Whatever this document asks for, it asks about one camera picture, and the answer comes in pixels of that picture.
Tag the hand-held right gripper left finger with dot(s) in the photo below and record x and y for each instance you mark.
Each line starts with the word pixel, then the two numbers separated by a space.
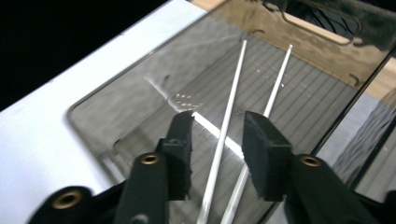
pixel 146 189

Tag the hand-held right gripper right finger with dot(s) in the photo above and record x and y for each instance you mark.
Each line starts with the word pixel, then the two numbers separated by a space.
pixel 267 155

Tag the white chopstick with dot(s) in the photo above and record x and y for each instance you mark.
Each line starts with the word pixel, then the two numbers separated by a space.
pixel 229 115
pixel 278 81

